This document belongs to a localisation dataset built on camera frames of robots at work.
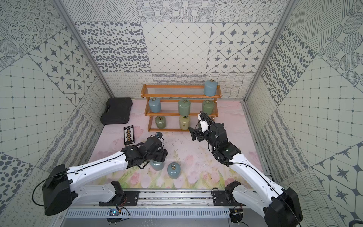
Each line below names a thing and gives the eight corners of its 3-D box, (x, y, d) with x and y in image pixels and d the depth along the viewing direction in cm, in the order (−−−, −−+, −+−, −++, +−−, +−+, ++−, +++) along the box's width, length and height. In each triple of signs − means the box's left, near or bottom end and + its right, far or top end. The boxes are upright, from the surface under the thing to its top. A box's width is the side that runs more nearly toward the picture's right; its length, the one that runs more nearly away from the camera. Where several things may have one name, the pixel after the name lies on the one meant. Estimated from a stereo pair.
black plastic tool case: (101, 124, 106) (97, 120, 101) (112, 101, 122) (109, 97, 117) (127, 124, 106) (124, 120, 101) (135, 102, 122) (133, 97, 117)
